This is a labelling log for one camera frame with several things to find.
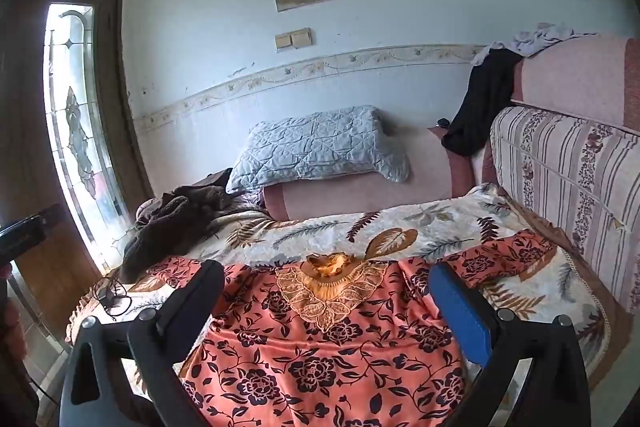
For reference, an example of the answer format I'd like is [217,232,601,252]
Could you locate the black garment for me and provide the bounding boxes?
[442,48,523,158]

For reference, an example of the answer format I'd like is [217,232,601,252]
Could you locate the beige wall switches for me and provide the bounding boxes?
[274,27,314,52]

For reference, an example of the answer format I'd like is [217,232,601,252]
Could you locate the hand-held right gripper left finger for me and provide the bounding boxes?
[60,259,226,427]

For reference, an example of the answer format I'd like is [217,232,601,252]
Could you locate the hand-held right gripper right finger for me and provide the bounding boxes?
[429,262,592,427]

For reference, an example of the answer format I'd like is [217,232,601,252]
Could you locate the orange floral blouse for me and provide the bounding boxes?
[145,229,558,427]

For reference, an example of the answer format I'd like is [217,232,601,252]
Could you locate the pale lavender cloth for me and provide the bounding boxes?
[472,23,601,66]

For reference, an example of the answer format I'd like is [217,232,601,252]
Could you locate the wooden stained glass door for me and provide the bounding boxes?
[0,0,153,358]

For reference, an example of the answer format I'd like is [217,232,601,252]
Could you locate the black eyeglasses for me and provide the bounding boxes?
[92,276,135,321]

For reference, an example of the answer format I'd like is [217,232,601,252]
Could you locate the grey quilted pillow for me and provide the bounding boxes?
[226,105,412,194]

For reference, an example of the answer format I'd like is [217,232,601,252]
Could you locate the leaf print blanket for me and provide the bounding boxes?
[67,184,618,408]

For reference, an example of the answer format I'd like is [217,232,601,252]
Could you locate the striped floral sofa cushion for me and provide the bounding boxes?
[490,106,640,314]

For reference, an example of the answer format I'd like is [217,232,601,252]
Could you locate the brown fuzzy garment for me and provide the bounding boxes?
[120,168,261,284]

